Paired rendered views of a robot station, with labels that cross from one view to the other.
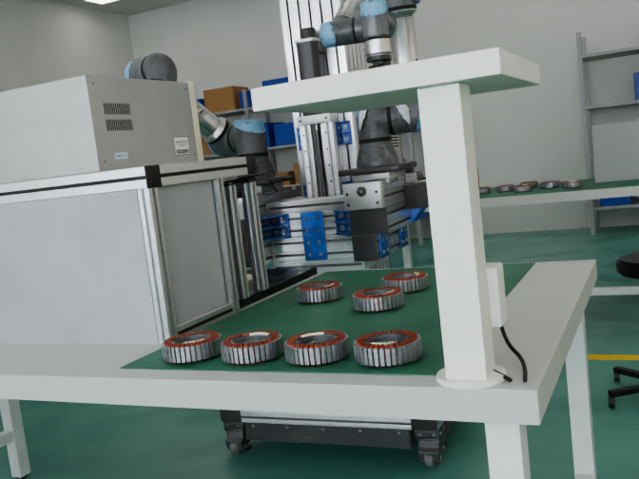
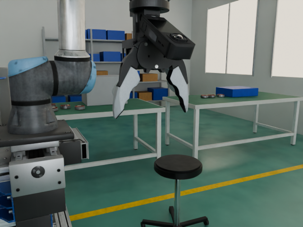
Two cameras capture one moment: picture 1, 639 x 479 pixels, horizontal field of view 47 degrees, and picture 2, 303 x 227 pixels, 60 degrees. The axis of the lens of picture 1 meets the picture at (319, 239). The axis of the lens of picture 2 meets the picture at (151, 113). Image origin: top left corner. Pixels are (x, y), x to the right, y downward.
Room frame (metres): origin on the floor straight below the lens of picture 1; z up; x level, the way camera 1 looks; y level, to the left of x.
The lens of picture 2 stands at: (1.78, 0.14, 1.25)
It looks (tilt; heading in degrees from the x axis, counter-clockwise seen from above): 11 degrees down; 311
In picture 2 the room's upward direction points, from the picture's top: straight up
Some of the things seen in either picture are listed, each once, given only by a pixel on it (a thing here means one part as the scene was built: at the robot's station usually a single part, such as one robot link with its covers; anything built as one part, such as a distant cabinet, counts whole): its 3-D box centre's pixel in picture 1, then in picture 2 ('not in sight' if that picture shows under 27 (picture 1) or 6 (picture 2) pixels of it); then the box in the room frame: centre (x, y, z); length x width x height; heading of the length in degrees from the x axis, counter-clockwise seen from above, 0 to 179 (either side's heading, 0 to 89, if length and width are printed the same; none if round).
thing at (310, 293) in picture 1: (319, 291); not in sight; (1.75, 0.01, 0.77); 0.11 x 0.11 x 0.04
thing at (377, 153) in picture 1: (376, 152); (32, 113); (2.62, -0.24, 1.09); 0.15 x 0.15 x 0.10
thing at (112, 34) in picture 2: not in sight; (113, 36); (6.80, -4.28, 1.89); 0.42 x 0.42 x 0.22; 64
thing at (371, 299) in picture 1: (377, 298); not in sight; (1.58, -0.11, 0.77); 0.11 x 0.11 x 0.04
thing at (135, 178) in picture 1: (92, 183); not in sight; (1.82, 0.54, 1.09); 0.68 x 0.44 x 0.05; 64
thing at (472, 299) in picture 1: (418, 217); not in sight; (1.19, -0.16, 0.98); 0.37 x 0.35 x 0.46; 64
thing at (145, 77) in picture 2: not in sight; (147, 77); (6.43, -5.08, 0.87); 0.42 x 0.40 x 0.19; 63
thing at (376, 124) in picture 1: (375, 119); (31, 77); (2.61, -0.24, 1.20); 0.13 x 0.12 x 0.14; 74
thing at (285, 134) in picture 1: (292, 133); not in sight; (8.93, 0.17, 1.41); 0.42 x 0.28 x 0.26; 156
